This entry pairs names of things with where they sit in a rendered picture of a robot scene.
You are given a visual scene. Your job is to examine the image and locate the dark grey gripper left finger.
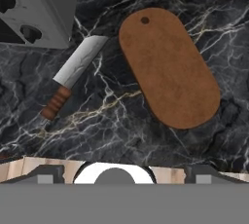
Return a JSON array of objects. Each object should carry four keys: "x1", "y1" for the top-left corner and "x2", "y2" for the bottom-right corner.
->
[{"x1": 6, "y1": 165, "x2": 65, "y2": 185}]

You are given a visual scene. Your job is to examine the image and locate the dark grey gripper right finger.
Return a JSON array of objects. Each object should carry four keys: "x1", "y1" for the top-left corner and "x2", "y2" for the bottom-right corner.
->
[{"x1": 185, "y1": 164, "x2": 246, "y2": 185}]

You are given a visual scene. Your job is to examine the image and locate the brown oval wooden cutting board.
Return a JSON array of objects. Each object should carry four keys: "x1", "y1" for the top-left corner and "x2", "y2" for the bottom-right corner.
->
[{"x1": 118, "y1": 7, "x2": 222, "y2": 131}]

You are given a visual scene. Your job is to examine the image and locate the white and black round object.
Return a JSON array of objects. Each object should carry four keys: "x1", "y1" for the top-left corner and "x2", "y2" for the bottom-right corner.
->
[{"x1": 72, "y1": 161, "x2": 158, "y2": 185}]

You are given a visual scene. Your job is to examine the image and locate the knife with brown ribbed handle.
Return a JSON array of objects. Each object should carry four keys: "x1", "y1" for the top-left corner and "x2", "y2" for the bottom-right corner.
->
[{"x1": 40, "y1": 34, "x2": 110, "y2": 121}]

